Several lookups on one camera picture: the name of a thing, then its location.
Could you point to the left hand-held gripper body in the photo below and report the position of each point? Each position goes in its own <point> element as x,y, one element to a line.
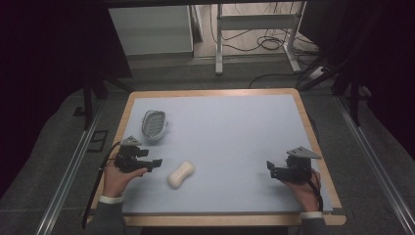
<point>126,160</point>

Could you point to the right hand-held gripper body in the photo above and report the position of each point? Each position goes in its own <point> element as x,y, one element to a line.
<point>297,164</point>

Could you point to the person's left hand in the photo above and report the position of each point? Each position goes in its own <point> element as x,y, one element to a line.
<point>115,182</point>

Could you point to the person's right hand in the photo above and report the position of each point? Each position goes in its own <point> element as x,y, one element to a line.
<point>305,194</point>

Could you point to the white soap bar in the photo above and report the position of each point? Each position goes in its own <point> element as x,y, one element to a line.
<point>181,174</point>

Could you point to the grey oval soap dish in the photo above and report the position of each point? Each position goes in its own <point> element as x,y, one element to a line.
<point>154,124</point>

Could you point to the light grey table mat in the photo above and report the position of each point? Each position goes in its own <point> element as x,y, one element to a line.
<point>228,147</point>

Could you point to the black metal stand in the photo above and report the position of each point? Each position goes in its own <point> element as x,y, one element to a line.
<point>87,101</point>
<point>354,98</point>

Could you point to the white power strip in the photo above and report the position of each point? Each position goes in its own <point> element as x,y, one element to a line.
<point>317,73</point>

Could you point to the white cabinet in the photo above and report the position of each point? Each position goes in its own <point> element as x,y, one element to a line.
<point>151,29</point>

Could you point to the dark curtain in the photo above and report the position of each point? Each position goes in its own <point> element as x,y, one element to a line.
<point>42,65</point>
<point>375,49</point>

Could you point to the black floor bracket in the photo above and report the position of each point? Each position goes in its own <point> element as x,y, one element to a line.
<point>98,141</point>

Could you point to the aluminium floor rail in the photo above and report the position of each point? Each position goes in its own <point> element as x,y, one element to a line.
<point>70,176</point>
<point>375,156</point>

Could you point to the white metal desk frame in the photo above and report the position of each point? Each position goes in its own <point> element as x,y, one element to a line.
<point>254,22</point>

